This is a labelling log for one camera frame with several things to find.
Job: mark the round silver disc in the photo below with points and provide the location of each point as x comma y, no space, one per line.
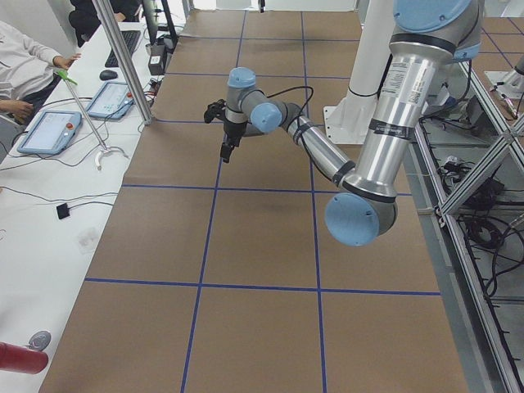
40,340

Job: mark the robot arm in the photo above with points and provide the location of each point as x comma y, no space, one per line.
403,44

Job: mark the near teach pendant blue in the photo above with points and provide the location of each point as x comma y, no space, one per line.
52,133

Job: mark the blue tape line crosswise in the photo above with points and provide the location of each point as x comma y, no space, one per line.
262,288

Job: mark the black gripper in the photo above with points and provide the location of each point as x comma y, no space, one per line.
233,131

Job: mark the black computer mouse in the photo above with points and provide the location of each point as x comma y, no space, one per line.
106,75

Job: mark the person in white shirt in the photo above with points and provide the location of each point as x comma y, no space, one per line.
27,73

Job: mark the blue tape line lengthwise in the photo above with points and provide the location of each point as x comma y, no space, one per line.
204,245

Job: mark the black box with label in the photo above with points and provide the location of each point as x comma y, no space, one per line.
157,59

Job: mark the red cylinder bottle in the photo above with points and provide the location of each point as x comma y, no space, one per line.
20,359

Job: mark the metal reacher grabber stick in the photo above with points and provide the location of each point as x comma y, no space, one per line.
104,150

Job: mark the aluminium frame rack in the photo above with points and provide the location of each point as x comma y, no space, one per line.
465,169

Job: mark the far teach pendant blue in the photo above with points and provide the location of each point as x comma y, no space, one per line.
111,102

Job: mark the small black square pad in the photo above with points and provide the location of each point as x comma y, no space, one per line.
63,211

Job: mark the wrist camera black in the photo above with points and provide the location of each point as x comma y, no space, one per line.
215,110

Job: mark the teach pendant blue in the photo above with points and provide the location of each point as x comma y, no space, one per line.
52,133
111,102

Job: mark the aluminium frame post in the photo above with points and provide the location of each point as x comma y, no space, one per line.
106,16

